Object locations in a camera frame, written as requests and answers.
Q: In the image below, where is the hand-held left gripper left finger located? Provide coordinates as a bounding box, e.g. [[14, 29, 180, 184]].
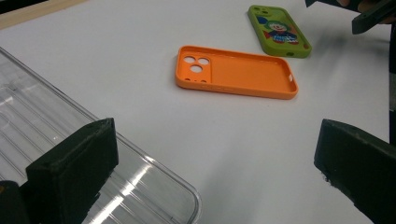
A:
[[25, 117, 120, 224]]

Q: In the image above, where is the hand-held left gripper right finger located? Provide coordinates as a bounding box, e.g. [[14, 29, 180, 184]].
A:
[[313, 119, 396, 224]]

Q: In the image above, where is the clear plastic tray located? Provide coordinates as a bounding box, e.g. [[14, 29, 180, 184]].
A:
[[0, 46, 203, 224]]

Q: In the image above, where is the green colourful box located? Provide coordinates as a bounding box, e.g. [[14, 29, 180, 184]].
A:
[[247, 4, 313, 59]]

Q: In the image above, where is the orange phone case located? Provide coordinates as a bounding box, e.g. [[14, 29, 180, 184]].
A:
[[175, 45, 299, 101]]

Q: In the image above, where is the light wooden table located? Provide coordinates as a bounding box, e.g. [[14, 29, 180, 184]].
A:
[[0, 0, 88, 31]]

